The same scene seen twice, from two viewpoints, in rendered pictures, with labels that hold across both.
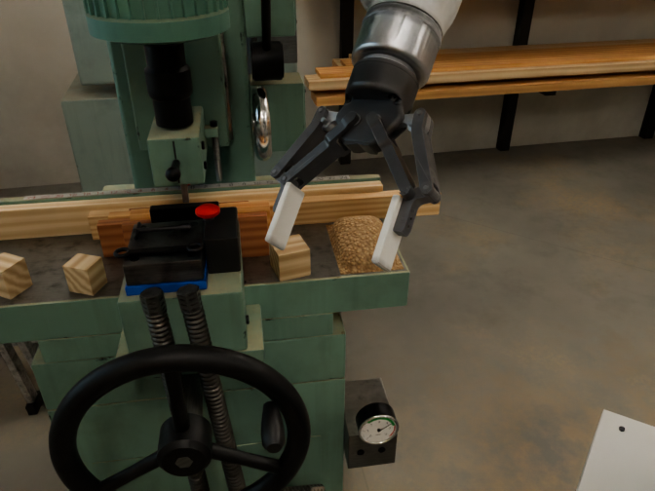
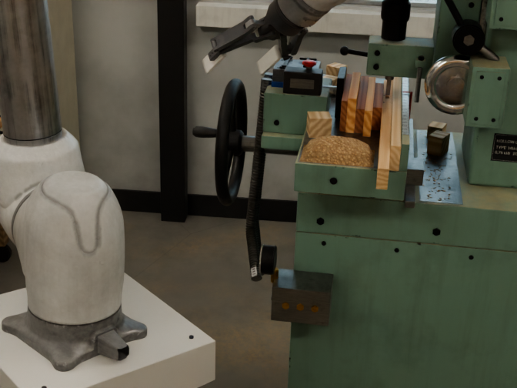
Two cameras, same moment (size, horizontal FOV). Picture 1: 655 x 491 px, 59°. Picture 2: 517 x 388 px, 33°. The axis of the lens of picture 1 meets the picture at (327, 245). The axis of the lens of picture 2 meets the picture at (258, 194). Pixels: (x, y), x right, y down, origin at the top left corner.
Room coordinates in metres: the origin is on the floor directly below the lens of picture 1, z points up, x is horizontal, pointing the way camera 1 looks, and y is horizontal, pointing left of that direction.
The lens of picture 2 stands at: (1.04, -1.61, 1.53)
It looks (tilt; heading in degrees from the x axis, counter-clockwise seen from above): 24 degrees down; 106
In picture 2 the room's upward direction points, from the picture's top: 2 degrees clockwise
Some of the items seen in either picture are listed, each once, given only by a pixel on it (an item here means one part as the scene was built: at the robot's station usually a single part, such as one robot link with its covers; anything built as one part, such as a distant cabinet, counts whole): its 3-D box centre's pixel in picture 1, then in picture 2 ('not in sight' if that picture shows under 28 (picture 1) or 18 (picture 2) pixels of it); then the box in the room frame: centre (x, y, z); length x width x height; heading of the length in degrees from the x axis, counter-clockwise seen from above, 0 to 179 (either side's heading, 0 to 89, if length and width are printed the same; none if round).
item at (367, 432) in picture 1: (375, 425); (269, 263); (0.61, -0.07, 0.65); 0.06 x 0.04 x 0.08; 99
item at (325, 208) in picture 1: (271, 212); (385, 127); (0.80, 0.09, 0.92); 0.54 x 0.02 x 0.04; 99
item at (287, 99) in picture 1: (278, 112); (485, 91); (0.99, 0.09, 1.02); 0.09 x 0.07 x 0.12; 99
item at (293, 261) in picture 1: (289, 257); (318, 124); (0.67, 0.05, 0.92); 0.05 x 0.05 x 0.04; 22
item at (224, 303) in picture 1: (188, 293); (298, 104); (0.59, 0.18, 0.91); 0.15 x 0.14 x 0.09; 99
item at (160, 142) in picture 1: (181, 148); (400, 60); (0.80, 0.22, 1.03); 0.14 x 0.07 x 0.09; 9
